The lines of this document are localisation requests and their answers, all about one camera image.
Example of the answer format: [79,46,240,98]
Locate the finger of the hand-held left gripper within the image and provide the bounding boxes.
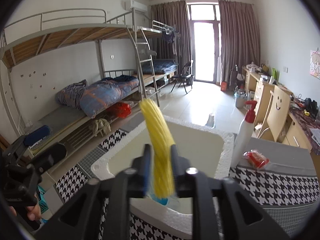
[5,125,52,157]
[32,142,67,173]

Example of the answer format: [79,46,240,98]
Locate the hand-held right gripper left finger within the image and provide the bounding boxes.
[35,144,153,240]

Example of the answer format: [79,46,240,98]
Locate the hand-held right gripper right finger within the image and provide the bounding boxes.
[171,144,292,240]

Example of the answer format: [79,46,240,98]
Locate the white foam box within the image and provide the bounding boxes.
[91,116,237,239]

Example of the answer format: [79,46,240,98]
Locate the yellow ribbed soft roll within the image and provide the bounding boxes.
[139,99,175,198]

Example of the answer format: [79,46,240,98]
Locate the person's left hand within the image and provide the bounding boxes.
[26,203,42,222]

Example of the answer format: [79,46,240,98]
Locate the teal cardboard box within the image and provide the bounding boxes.
[37,185,54,224]

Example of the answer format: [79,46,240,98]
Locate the grey purple crumpled blanket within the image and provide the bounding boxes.
[55,79,88,109]

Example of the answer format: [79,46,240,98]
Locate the beige crumpled cloth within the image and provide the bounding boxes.
[89,118,111,137]

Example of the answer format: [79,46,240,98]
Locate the red plastic bag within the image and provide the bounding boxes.
[110,102,132,119]

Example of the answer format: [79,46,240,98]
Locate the white pump bottle red cap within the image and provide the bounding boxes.
[230,100,258,168]

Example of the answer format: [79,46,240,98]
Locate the blue orange quilt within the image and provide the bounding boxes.
[80,76,139,118]

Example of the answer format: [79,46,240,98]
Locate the red snack packet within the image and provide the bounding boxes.
[243,149,270,171]

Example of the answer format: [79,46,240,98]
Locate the large grey metal bunk bed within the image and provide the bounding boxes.
[0,8,160,170]

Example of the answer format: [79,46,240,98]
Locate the small grey metal bunk bed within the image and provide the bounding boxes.
[136,20,182,93]

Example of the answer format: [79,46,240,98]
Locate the white bucket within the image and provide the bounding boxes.
[235,91,248,108]

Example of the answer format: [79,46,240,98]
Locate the black folding chair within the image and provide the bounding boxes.
[171,60,194,94]

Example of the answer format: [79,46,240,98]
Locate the dark blue plaid bedding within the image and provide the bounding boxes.
[147,59,178,74]

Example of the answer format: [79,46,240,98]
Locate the black white houndstooth tablecloth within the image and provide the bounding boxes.
[55,129,319,240]

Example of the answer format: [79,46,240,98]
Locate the black trolley bag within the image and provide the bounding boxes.
[229,65,244,89]

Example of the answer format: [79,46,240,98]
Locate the light wooden desk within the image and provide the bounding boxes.
[241,66,320,153]

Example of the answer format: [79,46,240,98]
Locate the wooden chair with smiley face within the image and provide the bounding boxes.
[257,85,293,143]

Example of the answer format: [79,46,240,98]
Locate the glass balcony door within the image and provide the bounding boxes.
[187,4,222,82]

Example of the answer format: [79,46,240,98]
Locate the dark hanging clothes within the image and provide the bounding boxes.
[161,30,175,44]

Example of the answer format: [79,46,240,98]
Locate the dark patterned desk cloth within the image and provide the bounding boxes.
[290,102,320,140]

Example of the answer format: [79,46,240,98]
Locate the brown curtain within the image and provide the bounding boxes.
[151,0,192,80]
[219,0,261,80]

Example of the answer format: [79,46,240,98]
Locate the black headphones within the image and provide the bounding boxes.
[304,97,319,117]

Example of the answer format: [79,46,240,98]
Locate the white air conditioner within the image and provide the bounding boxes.
[122,0,148,12]

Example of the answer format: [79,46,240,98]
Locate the pink cartoon wall poster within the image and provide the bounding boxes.
[309,49,320,79]

